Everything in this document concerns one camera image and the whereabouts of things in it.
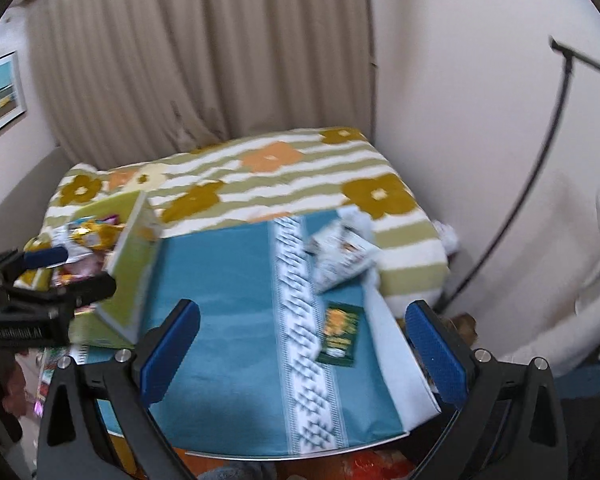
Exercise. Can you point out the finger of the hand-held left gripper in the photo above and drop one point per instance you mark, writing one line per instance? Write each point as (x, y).
(45, 257)
(70, 292)

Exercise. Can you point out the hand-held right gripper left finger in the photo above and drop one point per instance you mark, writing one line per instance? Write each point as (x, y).
(175, 350)

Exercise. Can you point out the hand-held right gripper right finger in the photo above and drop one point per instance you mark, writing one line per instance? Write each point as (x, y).
(437, 355)

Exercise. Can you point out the gold snack packet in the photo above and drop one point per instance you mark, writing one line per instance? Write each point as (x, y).
(97, 232)

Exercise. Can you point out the yellow-green cardboard box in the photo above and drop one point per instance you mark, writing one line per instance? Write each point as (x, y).
(130, 280)

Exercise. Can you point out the person's left hand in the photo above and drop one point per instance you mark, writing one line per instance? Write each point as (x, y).
(12, 380)

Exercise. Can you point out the white paper sheet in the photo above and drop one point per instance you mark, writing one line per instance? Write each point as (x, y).
(405, 375)

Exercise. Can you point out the teal patterned tablecloth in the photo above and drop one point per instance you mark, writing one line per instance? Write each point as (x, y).
(240, 340)

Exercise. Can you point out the dark green snack packet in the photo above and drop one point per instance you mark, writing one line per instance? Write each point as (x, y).
(339, 335)

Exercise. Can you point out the orange red bag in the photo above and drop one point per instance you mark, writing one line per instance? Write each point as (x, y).
(370, 467)

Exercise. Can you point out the grey white snack packet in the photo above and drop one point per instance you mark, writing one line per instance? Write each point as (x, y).
(342, 262)
(357, 217)

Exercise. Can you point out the person's white garment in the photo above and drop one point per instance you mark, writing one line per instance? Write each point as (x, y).
(580, 290)

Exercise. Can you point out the beige curtain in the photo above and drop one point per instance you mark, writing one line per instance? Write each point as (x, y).
(205, 50)

